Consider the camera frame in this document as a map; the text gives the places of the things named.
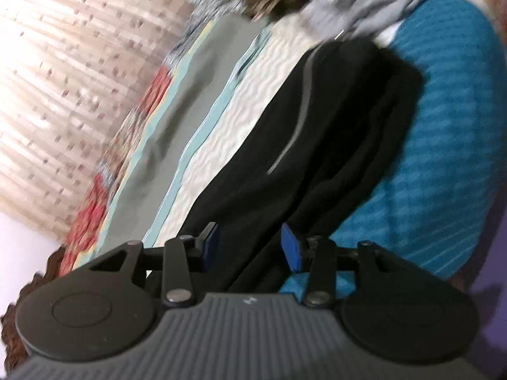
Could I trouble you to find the grey cloth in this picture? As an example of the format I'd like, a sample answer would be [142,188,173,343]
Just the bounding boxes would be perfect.
[305,0,448,42]

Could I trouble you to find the black pants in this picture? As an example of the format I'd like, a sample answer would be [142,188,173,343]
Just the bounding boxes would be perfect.
[180,40,422,295]

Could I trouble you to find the carved wooden headboard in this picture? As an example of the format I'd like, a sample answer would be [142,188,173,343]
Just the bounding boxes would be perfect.
[0,245,68,369]

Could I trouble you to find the red floral quilt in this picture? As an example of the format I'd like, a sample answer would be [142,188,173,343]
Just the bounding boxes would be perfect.
[59,0,246,276]

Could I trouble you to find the grey teal zigzag bedspread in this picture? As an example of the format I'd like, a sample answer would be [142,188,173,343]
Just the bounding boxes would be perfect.
[97,8,329,252]

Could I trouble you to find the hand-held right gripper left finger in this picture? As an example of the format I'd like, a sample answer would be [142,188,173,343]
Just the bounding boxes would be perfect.
[89,222,219,308]

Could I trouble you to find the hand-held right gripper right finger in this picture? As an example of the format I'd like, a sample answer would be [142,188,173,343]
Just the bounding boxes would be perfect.
[280,223,402,308]

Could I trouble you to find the beige leaf print curtain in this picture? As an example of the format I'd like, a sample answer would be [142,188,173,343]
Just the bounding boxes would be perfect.
[0,0,199,242]

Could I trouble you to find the teal patterned pillow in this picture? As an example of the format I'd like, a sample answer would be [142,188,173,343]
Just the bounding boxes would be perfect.
[277,0,504,289]

